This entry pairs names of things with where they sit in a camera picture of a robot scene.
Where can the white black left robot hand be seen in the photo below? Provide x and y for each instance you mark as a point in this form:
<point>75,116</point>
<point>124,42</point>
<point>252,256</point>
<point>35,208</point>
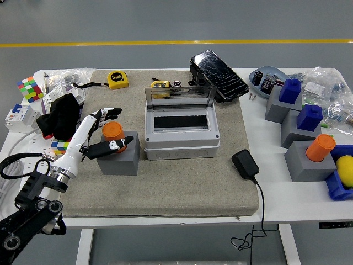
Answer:
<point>73,153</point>

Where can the grey-brown mat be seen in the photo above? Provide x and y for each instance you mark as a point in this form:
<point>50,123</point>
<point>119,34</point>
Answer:
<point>165,187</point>

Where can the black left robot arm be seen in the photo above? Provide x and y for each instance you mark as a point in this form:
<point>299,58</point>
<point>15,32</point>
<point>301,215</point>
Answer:
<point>30,190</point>

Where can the small colourful puzzle cube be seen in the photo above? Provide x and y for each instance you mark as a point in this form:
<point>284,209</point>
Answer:
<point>59,146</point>

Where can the white blue circuit breaker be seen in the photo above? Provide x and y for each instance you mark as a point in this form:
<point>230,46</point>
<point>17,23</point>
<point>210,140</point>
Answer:
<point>22,118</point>

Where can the grey junction box clear lid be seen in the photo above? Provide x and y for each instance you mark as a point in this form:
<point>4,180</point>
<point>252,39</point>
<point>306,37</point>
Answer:
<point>182,143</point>

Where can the black power adapter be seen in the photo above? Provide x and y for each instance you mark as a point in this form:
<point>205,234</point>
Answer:
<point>245,164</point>

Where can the white power strip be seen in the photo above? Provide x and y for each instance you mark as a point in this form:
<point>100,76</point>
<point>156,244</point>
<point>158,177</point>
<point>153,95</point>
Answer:
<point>37,143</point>

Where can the black table control panel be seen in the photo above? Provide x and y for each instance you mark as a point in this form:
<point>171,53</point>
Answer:
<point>335,225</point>

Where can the large colourful puzzle cube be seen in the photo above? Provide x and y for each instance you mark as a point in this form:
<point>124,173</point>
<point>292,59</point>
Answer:
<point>29,89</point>

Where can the black cloth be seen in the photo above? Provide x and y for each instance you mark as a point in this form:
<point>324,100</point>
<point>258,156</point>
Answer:
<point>60,113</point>

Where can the grey block with round hole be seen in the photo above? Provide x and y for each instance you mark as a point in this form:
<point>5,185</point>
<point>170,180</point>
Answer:
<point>118,165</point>

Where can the small black capacitor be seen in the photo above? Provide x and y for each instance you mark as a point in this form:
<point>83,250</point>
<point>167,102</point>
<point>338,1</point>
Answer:
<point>176,83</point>

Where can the blue-grey tray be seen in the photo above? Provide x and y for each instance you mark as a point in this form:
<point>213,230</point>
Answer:
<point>268,70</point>

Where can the white table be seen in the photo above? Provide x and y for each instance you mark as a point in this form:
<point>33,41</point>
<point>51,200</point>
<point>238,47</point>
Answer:
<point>289,204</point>

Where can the yellow lemon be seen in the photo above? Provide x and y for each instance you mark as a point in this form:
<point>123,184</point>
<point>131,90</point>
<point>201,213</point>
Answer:
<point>346,171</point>

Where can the blue plastic bin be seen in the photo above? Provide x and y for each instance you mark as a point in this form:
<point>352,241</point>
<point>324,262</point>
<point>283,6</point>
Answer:
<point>335,189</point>

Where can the yellow black tape measure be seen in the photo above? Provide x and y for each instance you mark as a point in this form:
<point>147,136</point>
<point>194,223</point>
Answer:
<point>159,83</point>

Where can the blue block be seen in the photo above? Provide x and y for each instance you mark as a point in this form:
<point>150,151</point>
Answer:
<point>309,118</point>
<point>289,91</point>

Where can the grey block holder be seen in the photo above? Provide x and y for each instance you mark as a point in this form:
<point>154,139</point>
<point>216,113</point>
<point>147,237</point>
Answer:
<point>291,132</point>
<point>274,109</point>
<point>306,171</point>

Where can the clear bags of parts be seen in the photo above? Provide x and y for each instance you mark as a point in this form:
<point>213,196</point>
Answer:
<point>325,88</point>

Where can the black box with cracked lid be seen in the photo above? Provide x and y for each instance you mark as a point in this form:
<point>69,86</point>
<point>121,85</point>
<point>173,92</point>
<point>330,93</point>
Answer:
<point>220,77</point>

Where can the clear plastic bag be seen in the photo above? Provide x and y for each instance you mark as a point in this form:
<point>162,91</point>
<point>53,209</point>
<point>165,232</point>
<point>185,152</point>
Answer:
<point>69,76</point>

